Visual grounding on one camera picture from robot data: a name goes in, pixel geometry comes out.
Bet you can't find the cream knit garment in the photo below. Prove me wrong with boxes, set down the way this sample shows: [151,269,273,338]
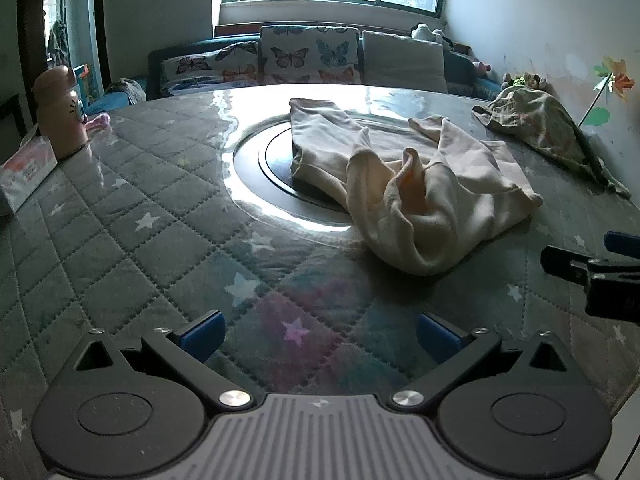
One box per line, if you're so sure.
[289,97,544,276]

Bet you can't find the paper pinwheel flower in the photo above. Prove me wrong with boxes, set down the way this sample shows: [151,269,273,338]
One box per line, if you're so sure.
[577,56,630,128]

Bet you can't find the long butterfly print cushion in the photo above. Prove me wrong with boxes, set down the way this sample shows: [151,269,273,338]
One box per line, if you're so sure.
[161,41,261,97]

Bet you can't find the large butterfly print cushion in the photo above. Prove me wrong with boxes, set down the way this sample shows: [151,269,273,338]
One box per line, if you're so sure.
[259,25,362,86]

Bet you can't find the blue sofa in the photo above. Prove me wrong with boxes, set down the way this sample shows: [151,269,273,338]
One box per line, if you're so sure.
[87,35,506,116]

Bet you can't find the colourful toy box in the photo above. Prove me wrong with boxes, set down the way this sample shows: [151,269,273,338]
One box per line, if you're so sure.
[72,62,98,101]

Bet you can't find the green printed garment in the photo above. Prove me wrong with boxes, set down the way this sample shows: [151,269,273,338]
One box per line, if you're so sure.
[472,85,632,198]

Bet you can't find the tissue box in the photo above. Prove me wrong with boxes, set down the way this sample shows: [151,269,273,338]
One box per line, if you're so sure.
[0,135,60,217]

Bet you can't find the pink drink bottle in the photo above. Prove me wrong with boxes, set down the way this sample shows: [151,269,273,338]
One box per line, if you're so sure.
[31,65,90,159]

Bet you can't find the small pink toy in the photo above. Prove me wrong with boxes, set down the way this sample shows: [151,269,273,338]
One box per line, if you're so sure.
[84,112,111,136]

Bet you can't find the hanging clothes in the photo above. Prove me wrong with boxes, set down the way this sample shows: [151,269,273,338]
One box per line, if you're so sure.
[46,20,71,61]

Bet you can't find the white plush toy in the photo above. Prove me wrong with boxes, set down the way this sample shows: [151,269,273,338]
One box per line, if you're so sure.
[411,23,453,51]

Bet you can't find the grey crumpled blanket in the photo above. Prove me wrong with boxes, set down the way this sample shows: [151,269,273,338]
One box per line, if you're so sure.
[107,77,147,106]

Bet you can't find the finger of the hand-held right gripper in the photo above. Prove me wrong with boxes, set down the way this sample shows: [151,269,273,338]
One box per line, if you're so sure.
[604,231,640,252]
[541,245,608,281]

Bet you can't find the plain grey cushion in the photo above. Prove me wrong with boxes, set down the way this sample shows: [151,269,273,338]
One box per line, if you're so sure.
[361,30,448,95]

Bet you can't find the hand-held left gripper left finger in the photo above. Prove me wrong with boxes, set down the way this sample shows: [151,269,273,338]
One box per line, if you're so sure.
[75,310,252,409]

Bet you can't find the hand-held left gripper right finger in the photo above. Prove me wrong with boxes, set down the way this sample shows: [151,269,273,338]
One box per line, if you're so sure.
[391,312,568,409]

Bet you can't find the round black induction cooktop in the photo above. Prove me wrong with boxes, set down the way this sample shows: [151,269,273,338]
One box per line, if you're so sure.
[257,127,353,211]

